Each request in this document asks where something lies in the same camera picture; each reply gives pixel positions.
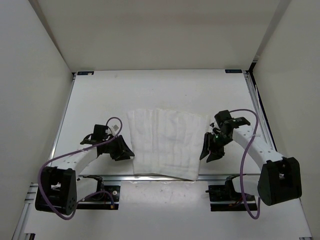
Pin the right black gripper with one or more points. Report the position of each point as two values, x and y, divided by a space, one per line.
208 144

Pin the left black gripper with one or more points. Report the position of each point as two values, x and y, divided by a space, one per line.
122 151

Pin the white skirt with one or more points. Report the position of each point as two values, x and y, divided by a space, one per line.
167 142

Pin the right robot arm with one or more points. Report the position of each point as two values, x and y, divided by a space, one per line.
280 177

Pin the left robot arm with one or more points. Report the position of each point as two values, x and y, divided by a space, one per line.
61 188

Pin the front white cover board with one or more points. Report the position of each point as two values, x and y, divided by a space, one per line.
176 210

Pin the right blue table label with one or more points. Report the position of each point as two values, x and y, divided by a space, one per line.
233 71

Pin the blue table label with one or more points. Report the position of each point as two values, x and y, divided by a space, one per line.
85 73
233 71

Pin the left blue table label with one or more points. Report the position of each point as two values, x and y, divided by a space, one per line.
85 73

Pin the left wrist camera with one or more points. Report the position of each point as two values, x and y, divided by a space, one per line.
115 128

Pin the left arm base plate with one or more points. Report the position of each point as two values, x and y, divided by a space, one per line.
94 194

